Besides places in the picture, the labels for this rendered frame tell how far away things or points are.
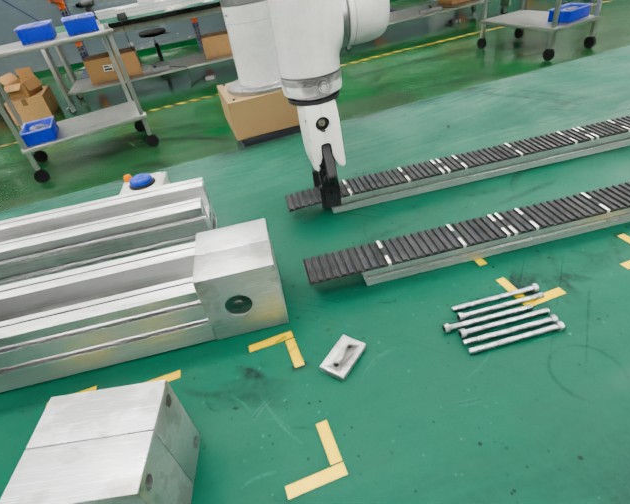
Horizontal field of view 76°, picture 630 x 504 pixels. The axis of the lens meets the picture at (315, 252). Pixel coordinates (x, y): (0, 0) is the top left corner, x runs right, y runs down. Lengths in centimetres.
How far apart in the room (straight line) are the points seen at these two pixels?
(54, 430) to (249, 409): 17
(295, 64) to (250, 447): 45
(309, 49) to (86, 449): 48
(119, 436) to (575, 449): 37
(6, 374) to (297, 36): 52
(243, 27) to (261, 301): 74
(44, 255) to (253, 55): 65
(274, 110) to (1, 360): 76
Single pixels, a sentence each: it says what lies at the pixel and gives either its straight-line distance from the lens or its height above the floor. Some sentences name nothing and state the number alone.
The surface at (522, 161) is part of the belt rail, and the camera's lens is 81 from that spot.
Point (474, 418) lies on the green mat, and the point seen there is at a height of 78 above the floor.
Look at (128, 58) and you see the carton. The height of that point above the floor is 40.
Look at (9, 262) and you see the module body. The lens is 73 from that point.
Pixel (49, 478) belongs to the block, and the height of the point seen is 87.
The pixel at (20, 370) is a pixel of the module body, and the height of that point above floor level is 81.
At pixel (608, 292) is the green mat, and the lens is 58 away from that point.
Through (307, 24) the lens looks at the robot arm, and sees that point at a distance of 56.
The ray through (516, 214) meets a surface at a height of 81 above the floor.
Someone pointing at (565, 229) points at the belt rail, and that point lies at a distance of 65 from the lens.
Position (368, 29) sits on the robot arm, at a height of 105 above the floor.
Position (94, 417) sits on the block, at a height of 87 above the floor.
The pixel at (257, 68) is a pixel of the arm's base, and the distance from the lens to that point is 108.
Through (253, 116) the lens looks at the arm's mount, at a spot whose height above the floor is 83.
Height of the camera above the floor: 115
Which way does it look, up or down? 37 degrees down
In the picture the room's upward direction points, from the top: 10 degrees counter-clockwise
